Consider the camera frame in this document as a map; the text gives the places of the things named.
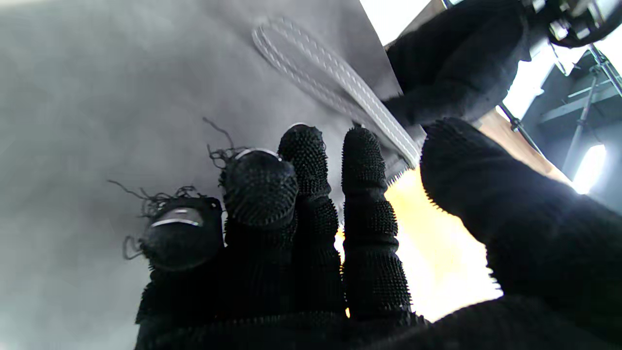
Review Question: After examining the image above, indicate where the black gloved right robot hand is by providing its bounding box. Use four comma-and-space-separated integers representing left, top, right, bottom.
121, 117, 622, 350

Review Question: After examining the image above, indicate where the grey zippered storage pouch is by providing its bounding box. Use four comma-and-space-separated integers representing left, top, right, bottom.
0, 0, 429, 350

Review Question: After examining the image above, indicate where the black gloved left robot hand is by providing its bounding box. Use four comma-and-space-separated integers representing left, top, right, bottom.
383, 0, 535, 128

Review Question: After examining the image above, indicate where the black metal stand pole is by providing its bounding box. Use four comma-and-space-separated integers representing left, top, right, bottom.
496, 44, 622, 180

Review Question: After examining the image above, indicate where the bright studio light panel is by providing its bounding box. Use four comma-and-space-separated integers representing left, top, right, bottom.
572, 143, 608, 195

